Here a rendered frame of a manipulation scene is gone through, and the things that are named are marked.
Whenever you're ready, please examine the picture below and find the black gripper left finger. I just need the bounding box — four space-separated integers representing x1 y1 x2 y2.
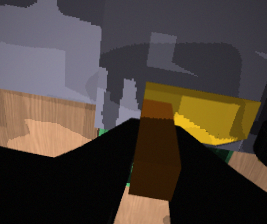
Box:
0 117 140 224

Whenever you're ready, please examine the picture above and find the green tray floor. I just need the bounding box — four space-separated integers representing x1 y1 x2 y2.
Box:
104 129 221 155

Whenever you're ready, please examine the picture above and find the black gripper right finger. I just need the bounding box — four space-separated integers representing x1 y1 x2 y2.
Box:
169 125 267 224

